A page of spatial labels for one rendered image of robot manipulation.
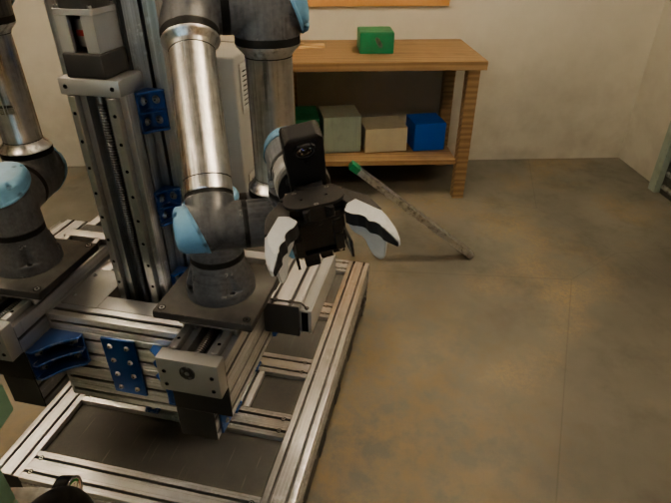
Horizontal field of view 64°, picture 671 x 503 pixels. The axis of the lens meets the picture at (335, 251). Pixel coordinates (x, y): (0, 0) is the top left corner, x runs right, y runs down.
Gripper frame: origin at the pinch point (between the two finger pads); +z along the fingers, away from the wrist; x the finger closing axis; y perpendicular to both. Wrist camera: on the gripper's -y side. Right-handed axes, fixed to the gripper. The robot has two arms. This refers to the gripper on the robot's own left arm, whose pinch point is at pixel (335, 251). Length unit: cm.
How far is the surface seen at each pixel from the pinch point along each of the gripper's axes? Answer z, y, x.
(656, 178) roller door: -218, 149, -246
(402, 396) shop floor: -87, 129, -29
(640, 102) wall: -268, 118, -267
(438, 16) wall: -301, 44, -133
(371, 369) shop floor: -103, 128, -22
